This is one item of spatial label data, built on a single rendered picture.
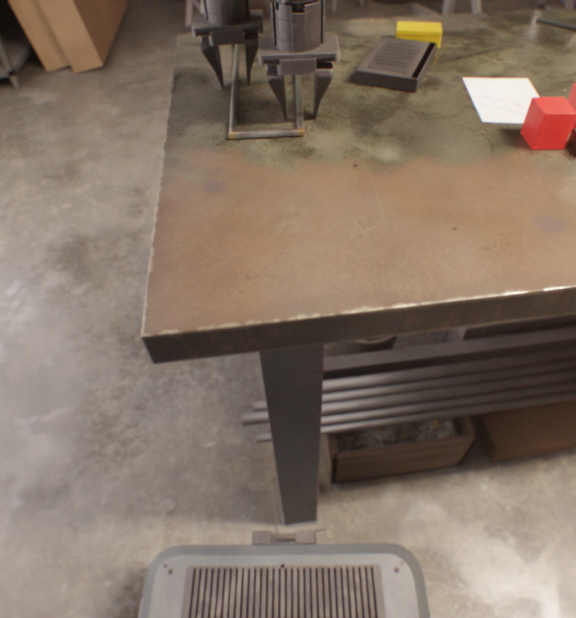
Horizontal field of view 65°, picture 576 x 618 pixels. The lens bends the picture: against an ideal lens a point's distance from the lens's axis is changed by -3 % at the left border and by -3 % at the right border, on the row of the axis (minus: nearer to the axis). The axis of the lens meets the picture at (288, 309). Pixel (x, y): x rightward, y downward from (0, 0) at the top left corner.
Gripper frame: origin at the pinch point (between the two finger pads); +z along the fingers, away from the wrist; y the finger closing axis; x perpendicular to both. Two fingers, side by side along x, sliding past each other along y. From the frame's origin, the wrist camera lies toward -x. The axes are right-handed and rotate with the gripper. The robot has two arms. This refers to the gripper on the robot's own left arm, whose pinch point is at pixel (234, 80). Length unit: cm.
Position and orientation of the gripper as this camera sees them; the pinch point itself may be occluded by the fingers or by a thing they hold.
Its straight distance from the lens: 82.5
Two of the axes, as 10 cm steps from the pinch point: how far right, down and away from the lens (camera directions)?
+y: -10.0, 0.6, -0.1
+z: 0.4, 6.5, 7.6
